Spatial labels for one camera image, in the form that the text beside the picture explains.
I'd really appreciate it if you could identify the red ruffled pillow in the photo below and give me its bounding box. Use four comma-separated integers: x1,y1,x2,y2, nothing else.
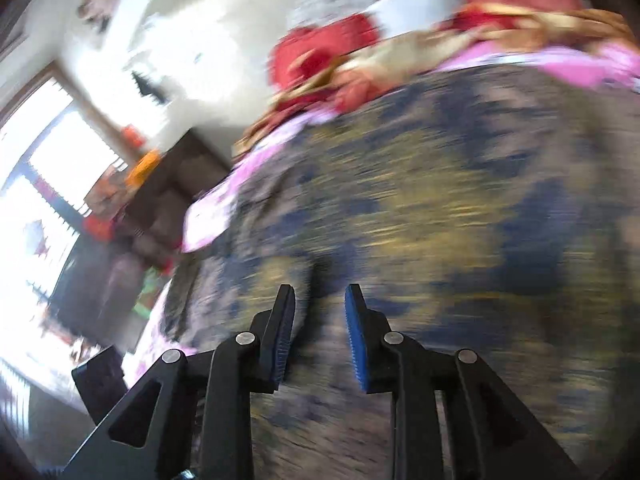
268,13,381,91

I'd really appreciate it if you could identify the red gold satin quilt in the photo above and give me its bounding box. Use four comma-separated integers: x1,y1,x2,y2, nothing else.
233,4,639,162

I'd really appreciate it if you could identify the window with frame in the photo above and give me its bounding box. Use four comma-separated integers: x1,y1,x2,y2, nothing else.
1,63,143,393

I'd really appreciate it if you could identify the pink penguin blanket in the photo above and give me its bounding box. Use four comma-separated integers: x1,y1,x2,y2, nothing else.
182,40,639,252

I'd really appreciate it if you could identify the batik floral patterned garment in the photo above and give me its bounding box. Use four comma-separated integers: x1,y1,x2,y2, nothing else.
162,65,639,479

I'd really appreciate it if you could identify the dark wooden nightstand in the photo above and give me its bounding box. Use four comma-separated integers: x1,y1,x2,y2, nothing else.
47,128,230,352

